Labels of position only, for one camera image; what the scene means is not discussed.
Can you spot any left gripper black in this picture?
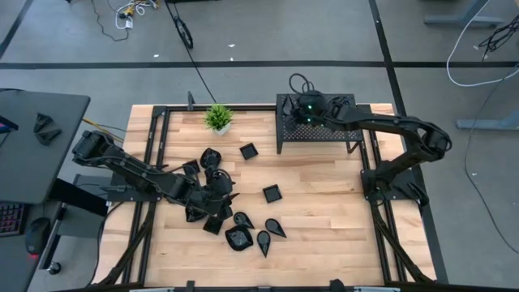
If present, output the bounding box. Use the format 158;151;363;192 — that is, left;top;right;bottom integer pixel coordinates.
189;168;242;221

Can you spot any black perforated metal shelf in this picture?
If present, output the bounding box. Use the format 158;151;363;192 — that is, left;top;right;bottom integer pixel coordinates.
275;92;365;155

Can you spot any green plant in white pot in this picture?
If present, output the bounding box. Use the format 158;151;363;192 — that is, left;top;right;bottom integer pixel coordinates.
204;103;235;137

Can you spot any grey desk foot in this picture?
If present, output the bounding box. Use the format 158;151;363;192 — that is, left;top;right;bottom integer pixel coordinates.
423;0;506;28
456;114;519;131

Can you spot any black desk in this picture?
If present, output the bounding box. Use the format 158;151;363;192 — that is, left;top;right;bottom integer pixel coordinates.
0;88;92;205

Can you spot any black angular plastic piece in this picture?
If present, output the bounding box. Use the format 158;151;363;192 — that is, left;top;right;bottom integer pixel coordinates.
34;127;63;147
32;112;54;133

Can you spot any black computer mouse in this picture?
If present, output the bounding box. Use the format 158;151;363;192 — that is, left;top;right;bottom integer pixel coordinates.
24;217;53;256

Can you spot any backlit keyboard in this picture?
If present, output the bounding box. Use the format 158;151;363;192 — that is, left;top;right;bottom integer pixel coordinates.
0;201;26;238

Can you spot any dark device with red stripe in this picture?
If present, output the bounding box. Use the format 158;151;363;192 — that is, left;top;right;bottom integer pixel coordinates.
0;115;19;135

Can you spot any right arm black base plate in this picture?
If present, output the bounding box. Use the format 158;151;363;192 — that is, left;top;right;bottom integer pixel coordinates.
359;168;425;203

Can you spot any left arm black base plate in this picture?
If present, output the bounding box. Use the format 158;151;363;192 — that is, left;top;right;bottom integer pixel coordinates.
105;172;164;204

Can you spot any white floor cable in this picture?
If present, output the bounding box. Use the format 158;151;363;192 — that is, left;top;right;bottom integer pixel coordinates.
445;0;519;88

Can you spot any black sleeved floor cable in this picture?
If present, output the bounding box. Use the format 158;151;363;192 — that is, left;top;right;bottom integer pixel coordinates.
164;0;219;105

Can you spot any black cable bundle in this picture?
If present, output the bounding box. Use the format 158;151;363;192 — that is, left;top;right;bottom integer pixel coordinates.
478;15;519;62

